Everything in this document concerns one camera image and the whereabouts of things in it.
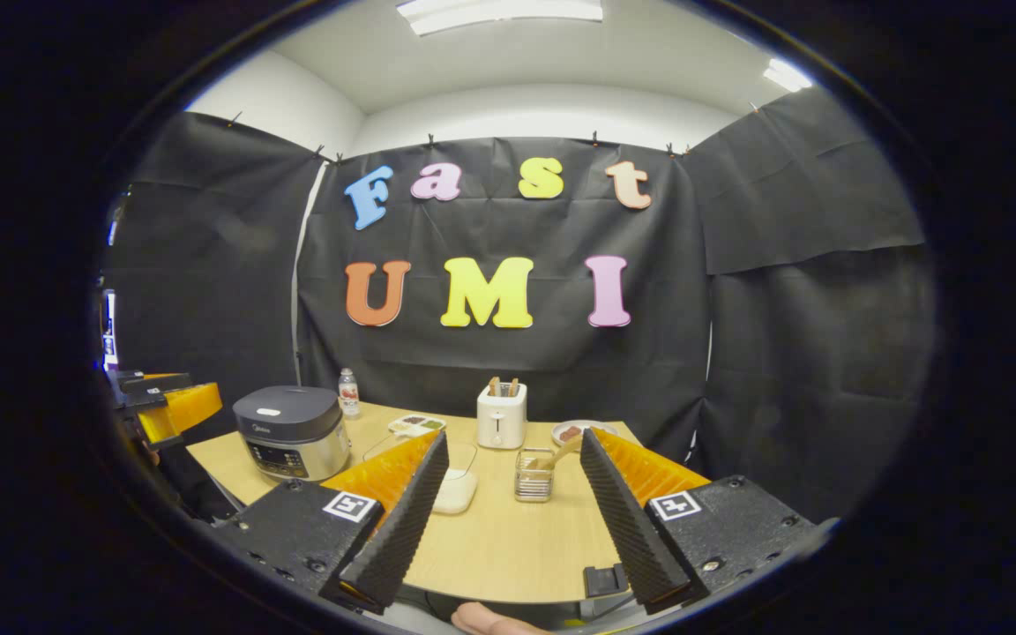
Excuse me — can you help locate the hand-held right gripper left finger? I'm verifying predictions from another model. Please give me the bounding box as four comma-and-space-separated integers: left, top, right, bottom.
213, 430, 450, 616

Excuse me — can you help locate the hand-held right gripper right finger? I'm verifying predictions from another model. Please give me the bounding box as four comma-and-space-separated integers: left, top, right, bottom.
580, 428, 826, 616

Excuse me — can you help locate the clear container of rice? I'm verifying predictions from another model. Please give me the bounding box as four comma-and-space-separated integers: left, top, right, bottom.
362, 437, 479, 515

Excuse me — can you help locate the wooden spoon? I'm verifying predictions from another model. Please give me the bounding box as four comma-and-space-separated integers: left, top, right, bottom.
526, 434, 584, 471

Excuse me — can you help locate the wire chopstick holder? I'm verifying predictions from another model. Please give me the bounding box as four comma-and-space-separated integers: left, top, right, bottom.
514, 448, 556, 504

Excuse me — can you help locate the black silver rice cooker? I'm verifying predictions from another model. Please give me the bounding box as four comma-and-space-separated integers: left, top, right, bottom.
233, 385, 352, 483

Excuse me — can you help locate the small black block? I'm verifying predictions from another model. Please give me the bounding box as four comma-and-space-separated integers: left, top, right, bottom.
585, 564, 628, 598

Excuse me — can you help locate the white divided dish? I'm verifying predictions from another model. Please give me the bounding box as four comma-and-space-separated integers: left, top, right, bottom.
387, 415, 447, 438

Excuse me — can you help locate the white plate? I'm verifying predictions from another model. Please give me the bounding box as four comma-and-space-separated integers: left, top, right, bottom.
550, 419, 619, 446

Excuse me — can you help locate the white toaster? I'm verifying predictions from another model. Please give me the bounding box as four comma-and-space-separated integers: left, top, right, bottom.
476, 383, 528, 451

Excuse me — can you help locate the black backdrop cloth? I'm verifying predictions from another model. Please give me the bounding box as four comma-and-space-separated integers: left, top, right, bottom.
102, 86, 937, 530

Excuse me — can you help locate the small ceiling light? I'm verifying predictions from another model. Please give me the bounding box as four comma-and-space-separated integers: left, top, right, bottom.
762, 57, 813, 93

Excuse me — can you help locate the long ceiling light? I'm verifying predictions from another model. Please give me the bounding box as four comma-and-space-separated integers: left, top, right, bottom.
396, 0, 604, 36

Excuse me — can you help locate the white wall poster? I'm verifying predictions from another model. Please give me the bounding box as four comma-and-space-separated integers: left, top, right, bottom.
102, 289, 121, 371

